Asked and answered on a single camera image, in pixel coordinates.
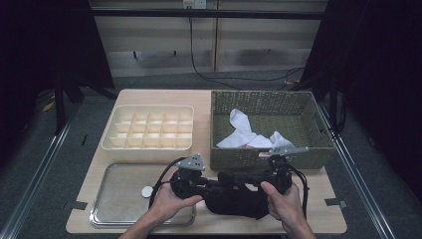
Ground metal floor rail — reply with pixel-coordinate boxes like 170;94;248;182
317;101;397;239
0;99;83;239

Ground black horizontal metal bar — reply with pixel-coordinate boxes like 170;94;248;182
89;8;326;20

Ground black wall cable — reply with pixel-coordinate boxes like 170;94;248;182
188;16;307;92

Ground hand-held gripper black cable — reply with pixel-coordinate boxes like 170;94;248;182
288;163;311;220
148;157;187;208

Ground cream divided storage box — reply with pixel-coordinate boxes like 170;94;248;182
101;105;195;163

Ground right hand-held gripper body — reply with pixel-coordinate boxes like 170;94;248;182
265;146;310;195

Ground white wall power outlet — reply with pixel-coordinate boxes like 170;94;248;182
182;0;207;10

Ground person's left hand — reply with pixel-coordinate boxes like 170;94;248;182
148;181;204;224

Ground black curtain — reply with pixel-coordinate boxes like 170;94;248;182
0;0;115;167
300;0;422;200

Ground black metal stand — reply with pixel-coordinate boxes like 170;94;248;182
54;66;117;133

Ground left hand-held gripper black cable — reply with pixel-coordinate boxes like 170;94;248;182
148;157;187;208

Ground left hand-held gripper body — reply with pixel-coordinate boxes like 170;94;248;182
170;152;206;199

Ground right hand-held gripper black cable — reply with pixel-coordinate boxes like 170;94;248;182
288;163;311;220

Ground green woven basket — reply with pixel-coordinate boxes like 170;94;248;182
209;90;336;170

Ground person's right hand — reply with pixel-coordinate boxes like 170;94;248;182
260;180;308;230

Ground clear plastic box lid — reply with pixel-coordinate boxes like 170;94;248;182
89;162;197;229

